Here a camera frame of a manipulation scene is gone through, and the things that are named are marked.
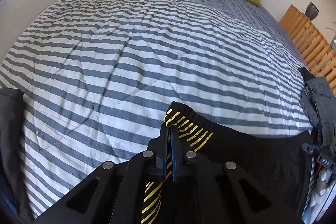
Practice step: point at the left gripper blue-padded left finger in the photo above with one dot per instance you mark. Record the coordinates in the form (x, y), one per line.
(113, 193)

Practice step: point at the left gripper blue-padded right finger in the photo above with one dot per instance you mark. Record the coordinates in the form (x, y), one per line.
(231, 177)

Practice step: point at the black yellow striped pants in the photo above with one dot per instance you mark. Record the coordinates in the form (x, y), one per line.
(163, 200)

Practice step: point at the right white gloved hand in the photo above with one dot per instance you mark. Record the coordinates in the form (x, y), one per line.
(322, 188)

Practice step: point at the grey dark jacket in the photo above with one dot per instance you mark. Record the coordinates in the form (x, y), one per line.
(318, 103)

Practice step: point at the light blue denim jeans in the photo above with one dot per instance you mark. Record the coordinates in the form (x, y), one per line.
(316, 213)

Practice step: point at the folded black garment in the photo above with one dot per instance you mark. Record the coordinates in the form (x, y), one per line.
(14, 201)

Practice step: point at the potted spider plant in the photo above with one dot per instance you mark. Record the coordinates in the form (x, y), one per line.
(333, 41)

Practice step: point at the blue white striped quilt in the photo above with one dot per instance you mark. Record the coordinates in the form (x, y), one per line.
(97, 77)

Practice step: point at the dark ceramic vase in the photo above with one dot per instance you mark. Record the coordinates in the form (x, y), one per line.
(311, 11)

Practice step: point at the wooden slatted bed rail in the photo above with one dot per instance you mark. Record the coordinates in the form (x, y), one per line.
(316, 52)

